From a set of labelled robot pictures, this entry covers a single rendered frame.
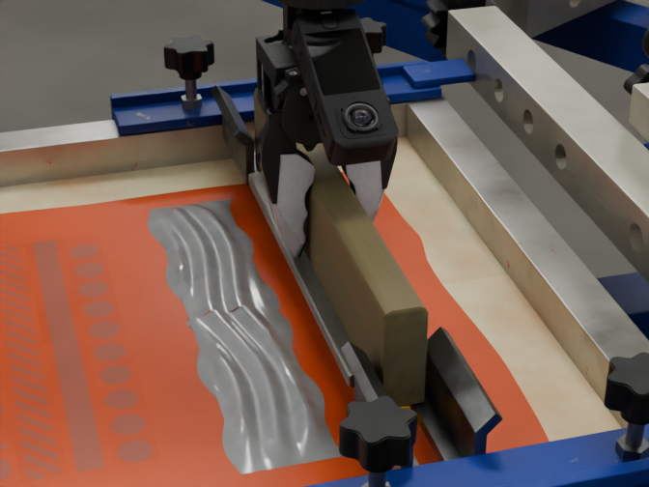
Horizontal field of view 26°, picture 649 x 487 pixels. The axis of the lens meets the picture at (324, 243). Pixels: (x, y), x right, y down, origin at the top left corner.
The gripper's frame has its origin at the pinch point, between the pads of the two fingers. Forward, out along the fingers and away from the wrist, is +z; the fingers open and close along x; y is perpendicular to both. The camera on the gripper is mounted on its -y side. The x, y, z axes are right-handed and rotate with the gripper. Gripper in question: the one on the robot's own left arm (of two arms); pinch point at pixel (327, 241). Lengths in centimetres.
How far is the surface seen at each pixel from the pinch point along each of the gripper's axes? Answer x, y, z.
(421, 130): -14.7, 21.1, 2.7
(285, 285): 2.6, 3.1, 5.3
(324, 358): 2.2, -7.1, 5.3
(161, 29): -33, 296, 101
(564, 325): -14.6, -10.4, 3.4
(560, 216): -99, 162, 101
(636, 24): -52, 51, 8
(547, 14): -34, 38, 0
